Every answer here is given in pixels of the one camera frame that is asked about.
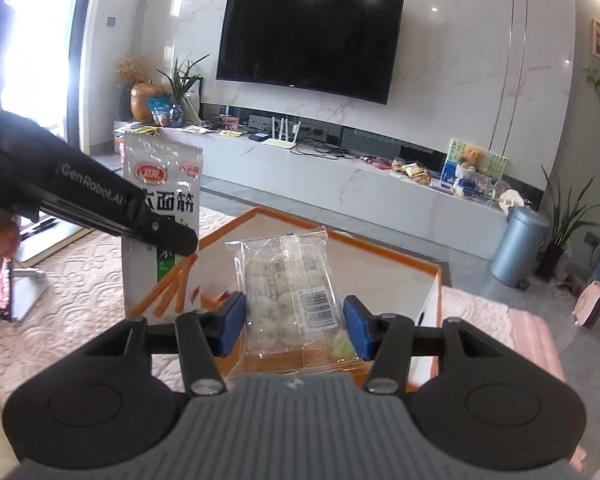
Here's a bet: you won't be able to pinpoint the black curved television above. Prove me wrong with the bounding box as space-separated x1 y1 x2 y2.
215 0 406 106

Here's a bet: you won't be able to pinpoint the white gluten strip packet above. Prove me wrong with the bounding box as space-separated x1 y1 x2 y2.
121 132 204 321

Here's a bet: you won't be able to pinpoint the green plant in glass vase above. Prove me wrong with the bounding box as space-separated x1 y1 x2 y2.
156 54 211 128

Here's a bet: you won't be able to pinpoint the teddy bear picture card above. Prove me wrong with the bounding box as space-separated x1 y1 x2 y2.
440 137 508 198

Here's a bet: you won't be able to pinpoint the clear packet of white balls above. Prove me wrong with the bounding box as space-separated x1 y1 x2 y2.
224 226 361 376

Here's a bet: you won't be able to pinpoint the white router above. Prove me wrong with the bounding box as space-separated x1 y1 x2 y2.
261 116 301 150

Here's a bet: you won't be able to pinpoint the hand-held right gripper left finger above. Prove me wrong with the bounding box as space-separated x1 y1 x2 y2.
82 290 247 397

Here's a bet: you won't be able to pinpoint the white marble tv cabinet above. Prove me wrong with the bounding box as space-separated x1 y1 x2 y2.
112 125 546 273

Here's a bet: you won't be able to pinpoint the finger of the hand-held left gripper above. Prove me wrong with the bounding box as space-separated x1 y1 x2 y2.
127 194 200 256

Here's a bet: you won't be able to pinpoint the long-leaf plant in dark pot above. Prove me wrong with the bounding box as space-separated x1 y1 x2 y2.
534 162 600 281

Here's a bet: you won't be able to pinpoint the black tablet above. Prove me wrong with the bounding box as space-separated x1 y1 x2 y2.
0 255 16 318

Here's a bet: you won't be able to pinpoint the grey trash can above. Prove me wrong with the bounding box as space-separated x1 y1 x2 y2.
490 205 552 288

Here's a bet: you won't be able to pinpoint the orange cardboard box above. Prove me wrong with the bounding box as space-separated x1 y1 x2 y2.
197 205 442 391

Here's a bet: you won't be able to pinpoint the black cables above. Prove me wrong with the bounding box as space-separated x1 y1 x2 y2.
300 141 353 160

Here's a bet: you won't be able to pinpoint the silver tablet stand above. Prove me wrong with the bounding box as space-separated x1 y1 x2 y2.
10 260 51 323

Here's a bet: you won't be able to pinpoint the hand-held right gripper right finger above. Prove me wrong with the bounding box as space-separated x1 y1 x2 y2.
342 294 506 395

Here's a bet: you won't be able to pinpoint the person's left hand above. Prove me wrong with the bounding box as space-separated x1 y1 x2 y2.
0 222 21 302

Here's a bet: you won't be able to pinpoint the pink space heater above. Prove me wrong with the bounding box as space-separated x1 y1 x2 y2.
571 280 600 330

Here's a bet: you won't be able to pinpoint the pile of wrapped snacks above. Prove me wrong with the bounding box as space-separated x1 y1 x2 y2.
390 157 431 183

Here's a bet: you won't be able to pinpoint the dried flower bunch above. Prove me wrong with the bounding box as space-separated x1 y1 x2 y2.
114 55 148 86

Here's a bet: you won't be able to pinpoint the blue snack bag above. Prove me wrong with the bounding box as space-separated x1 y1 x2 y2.
147 96 173 127

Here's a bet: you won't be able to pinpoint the gold vase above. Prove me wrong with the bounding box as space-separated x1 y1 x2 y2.
130 82 167 123

